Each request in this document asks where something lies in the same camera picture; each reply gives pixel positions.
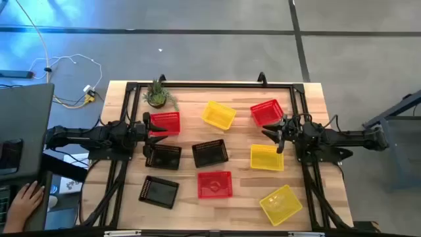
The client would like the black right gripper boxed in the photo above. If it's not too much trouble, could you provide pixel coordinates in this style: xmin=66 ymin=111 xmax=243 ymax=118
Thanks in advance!
xmin=261 ymin=115 xmax=306 ymax=155

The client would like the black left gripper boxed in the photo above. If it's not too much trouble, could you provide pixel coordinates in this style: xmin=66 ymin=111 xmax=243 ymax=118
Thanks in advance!
xmin=130 ymin=112 xmax=169 ymax=158

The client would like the red plastic basket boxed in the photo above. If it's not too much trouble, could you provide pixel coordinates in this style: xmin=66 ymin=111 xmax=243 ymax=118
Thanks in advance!
xmin=250 ymin=99 xmax=285 ymax=128
xmin=149 ymin=111 xmax=181 ymax=137
xmin=197 ymin=171 xmax=234 ymax=199

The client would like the yellow plastic basket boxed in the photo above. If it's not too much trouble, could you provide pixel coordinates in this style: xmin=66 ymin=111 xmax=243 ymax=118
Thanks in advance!
xmin=250 ymin=144 xmax=285 ymax=172
xmin=201 ymin=100 xmax=237 ymax=131
xmin=259 ymin=184 xmax=303 ymax=227

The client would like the black plastic basket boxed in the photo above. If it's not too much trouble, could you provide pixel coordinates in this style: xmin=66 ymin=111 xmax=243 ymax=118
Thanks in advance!
xmin=191 ymin=138 xmax=230 ymax=169
xmin=138 ymin=175 xmax=180 ymax=210
xmin=145 ymin=144 xmax=182 ymax=171

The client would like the person's forearm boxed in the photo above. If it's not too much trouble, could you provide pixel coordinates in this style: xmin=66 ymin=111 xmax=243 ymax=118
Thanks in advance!
xmin=2 ymin=207 xmax=26 ymax=233

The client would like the potted green succulent plant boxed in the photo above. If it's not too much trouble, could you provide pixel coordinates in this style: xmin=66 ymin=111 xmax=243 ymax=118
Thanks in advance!
xmin=141 ymin=78 xmax=180 ymax=112

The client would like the black desk leg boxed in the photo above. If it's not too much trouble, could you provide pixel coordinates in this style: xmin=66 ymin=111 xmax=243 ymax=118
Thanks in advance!
xmin=41 ymin=153 xmax=89 ymax=184

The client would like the white cardboard box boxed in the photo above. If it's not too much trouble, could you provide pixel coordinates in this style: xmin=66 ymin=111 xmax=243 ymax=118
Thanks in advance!
xmin=59 ymin=152 xmax=90 ymax=195

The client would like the grey desk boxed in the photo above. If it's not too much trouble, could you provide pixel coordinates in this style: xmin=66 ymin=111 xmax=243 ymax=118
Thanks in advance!
xmin=0 ymin=82 xmax=55 ymax=233

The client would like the person's hand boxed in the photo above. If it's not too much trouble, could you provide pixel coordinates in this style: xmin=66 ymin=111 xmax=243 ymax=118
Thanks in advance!
xmin=12 ymin=180 xmax=45 ymax=215

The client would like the black phone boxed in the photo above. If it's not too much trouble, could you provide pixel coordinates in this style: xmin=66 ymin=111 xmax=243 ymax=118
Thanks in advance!
xmin=0 ymin=138 xmax=24 ymax=175

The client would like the black power strip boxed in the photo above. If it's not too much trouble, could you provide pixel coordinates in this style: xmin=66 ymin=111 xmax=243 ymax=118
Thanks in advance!
xmin=0 ymin=70 xmax=35 ymax=79

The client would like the black keyboard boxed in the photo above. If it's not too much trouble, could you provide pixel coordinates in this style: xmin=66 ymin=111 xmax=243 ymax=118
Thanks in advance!
xmin=0 ymin=186 xmax=11 ymax=228

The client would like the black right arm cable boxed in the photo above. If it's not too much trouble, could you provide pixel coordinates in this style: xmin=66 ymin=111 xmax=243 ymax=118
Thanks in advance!
xmin=289 ymin=113 xmax=340 ymax=130

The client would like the black aluminium table frame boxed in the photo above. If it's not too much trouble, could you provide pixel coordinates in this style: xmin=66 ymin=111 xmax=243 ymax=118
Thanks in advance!
xmin=77 ymin=71 xmax=355 ymax=231

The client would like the silver metal bracket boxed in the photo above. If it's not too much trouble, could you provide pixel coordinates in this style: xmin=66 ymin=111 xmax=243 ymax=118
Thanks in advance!
xmin=104 ymin=230 xmax=143 ymax=237
xmin=288 ymin=231 xmax=326 ymax=237

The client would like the thin white floor cable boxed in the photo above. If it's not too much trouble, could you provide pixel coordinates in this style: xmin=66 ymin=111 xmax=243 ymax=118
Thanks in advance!
xmin=28 ymin=53 xmax=103 ymax=92

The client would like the grey metal table frame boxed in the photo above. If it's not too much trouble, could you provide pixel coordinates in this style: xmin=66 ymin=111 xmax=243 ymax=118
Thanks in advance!
xmin=362 ymin=88 xmax=421 ymax=194

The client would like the thick cream floor cable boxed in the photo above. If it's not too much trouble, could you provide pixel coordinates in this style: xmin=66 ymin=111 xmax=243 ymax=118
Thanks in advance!
xmin=14 ymin=0 xmax=50 ymax=83

